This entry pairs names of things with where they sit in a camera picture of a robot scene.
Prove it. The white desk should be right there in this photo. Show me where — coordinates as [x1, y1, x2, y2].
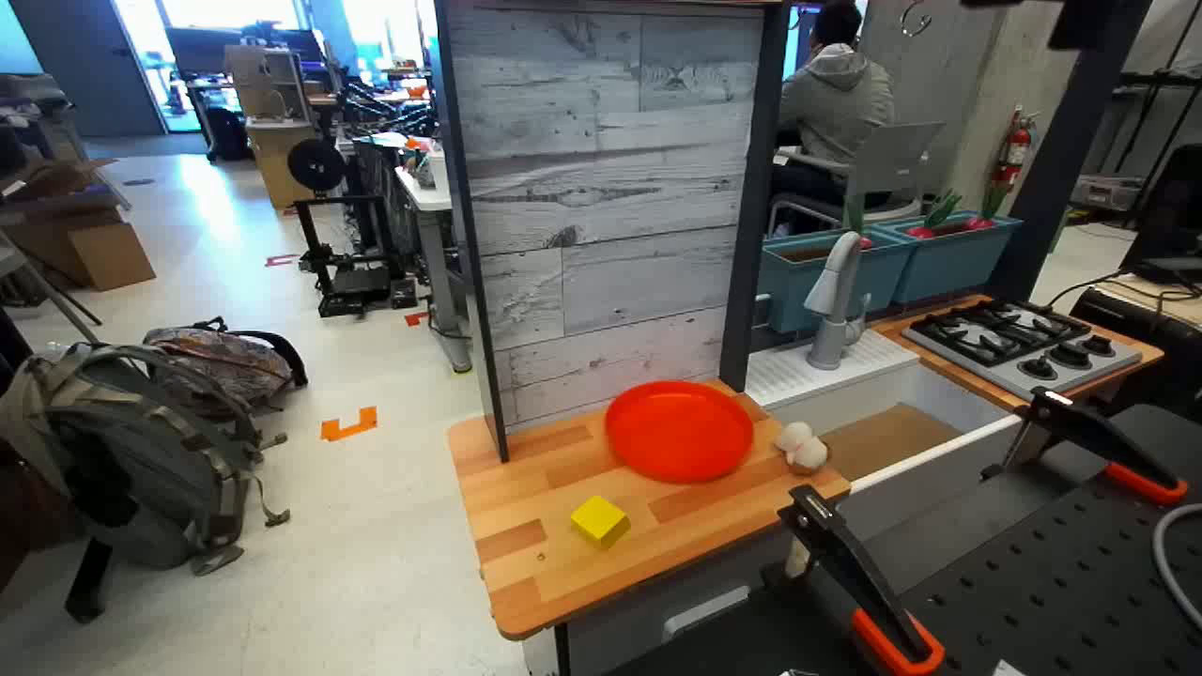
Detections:
[393, 139, 473, 375]

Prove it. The stack of cardboard boxes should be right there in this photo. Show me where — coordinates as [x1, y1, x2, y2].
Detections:
[0, 157, 158, 293]

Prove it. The teal planter box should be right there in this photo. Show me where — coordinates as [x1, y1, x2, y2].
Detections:
[758, 229, 917, 335]
[877, 210, 1025, 304]

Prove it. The grey backpack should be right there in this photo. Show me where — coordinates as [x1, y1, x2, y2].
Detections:
[0, 342, 293, 577]

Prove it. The wooden cabinet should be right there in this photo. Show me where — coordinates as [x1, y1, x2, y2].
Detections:
[244, 116, 322, 210]

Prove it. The grey cable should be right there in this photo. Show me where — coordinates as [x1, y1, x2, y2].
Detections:
[1152, 503, 1202, 632]

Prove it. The toy kitchen with wood top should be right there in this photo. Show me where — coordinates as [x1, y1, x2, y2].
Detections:
[434, 0, 1166, 676]

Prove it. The black clamp with orange handle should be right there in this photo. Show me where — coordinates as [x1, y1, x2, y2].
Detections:
[980, 387, 1190, 507]
[777, 484, 948, 676]

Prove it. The red fire extinguisher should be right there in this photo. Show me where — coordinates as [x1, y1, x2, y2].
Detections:
[990, 105, 1040, 194]

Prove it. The grey toy tap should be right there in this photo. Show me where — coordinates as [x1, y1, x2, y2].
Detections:
[803, 231, 873, 372]

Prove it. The black 3d printer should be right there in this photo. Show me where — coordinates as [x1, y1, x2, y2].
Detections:
[285, 138, 420, 320]

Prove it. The black cable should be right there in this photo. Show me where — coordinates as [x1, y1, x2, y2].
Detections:
[1040, 267, 1202, 315]

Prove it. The white plush toy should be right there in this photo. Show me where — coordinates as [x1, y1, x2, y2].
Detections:
[775, 421, 831, 476]

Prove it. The orange plate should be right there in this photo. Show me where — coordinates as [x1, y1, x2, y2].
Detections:
[604, 379, 756, 485]

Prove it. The person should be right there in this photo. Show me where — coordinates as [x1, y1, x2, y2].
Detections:
[769, 0, 896, 209]

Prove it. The grey toy stove burner plate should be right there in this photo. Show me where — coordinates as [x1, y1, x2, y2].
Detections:
[901, 298, 1119, 402]

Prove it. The patterned backpack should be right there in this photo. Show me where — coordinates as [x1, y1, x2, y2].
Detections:
[142, 316, 310, 415]

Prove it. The grey office chair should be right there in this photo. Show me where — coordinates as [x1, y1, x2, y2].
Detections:
[767, 119, 947, 238]

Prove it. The white toy kitchen sink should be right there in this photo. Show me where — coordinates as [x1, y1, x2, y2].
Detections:
[748, 361, 1026, 568]

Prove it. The black monitor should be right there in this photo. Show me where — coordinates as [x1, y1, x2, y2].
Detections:
[1119, 144, 1202, 286]

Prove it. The yellow block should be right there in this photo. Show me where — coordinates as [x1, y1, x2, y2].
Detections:
[569, 494, 633, 551]

